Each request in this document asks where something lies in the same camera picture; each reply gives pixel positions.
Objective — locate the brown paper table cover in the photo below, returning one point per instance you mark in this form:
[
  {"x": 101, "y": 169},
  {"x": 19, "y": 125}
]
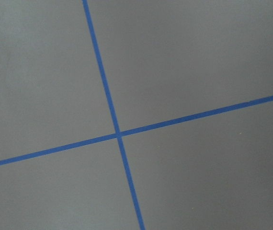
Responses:
[{"x": 136, "y": 114}]

